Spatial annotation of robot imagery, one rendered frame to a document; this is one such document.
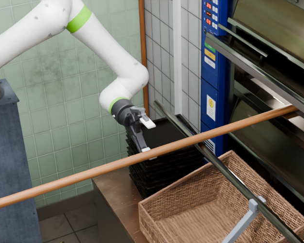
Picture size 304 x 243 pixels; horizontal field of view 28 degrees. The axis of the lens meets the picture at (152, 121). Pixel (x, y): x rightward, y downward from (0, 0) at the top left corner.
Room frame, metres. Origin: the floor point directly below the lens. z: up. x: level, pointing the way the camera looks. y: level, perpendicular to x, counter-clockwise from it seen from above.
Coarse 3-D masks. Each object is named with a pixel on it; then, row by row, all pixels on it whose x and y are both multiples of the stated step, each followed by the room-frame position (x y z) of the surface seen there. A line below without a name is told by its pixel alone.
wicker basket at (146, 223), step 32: (224, 160) 2.17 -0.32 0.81; (160, 192) 2.03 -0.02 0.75; (192, 192) 2.10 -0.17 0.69; (224, 192) 2.13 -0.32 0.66; (256, 192) 1.97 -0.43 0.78; (160, 224) 2.01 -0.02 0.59; (192, 224) 2.00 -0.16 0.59; (224, 224) 1.99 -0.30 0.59; (256, 224) 1.90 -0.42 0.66; (288, 224) 1.77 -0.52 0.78
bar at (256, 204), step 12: (204, 144) 1.78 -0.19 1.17; (216, 156) 1.70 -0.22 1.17; (228, 168) 1.63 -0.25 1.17; (240, 180) 1.56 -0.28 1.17; (252, 192) 1.49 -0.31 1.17; (252, 204) 1.44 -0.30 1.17; (264, 204) 1.43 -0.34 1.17; (252, 216) 1.44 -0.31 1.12; (264, 216) 1.40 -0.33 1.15; (276, 216) 1.37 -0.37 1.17; (240, 228) 1.42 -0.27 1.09; (276, 228) 1.34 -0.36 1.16; (288, 228) 1.32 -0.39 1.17; (228, 240) 1.41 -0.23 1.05; (288, 240) 1.29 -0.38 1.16; (300, 240) 1.27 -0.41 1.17
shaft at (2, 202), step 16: (272, 112) 1.92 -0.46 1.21; (288, 112) 1.94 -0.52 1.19; (224, 128) 1.83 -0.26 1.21; (240, 128) 1.85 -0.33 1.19; (176, 144) 1.74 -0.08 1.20; (192, 144) 1.76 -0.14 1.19; (128, 160) 1.66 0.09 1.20; (144, 160) 1.68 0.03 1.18; (80, 176) 1.58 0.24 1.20; (32, 192) 1.51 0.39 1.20
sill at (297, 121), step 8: (240, 80) 2.23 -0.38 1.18; (248, 80) 2.23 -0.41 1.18; (240, 88) 2.20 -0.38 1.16; (248, 88) 2.16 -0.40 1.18; (256, 88) 2.16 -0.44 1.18; (248, 96) 2.14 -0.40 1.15; (256, 96) 2.09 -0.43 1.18; (264, 96) 2.09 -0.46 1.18; (272, 96) 2.08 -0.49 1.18; (256, 104) 2.09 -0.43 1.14; (264, 104) 2.04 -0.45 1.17; (272, 104) 2.02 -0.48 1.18; (280, 104) 2.02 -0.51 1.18; (280, 120) 1.94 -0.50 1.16; (288, 120) 1.90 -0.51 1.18; (296, 120) 1.90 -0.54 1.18; (288, 128) 1.90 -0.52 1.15; (296, 128) 1.86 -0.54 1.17
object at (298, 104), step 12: (228, 36) 2.20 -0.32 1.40; (216, 48) 2.10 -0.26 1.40; (240, 48) 2.08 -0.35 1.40; (264, 48) 2.10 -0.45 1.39; (240, 60) 1.95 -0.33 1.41; (276, 60) 1.99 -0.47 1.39; (288, 60) 2.00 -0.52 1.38; (252, 72) 1.88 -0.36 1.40; (276, 72) 1.87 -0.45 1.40; (288, 72) 1.88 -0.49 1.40; (300, 72) 1.89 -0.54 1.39; (264, 84) 1.81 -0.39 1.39; (300, 84) 1.78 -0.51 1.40; (288, 96) 1.69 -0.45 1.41; (300, 108) 1.63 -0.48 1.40
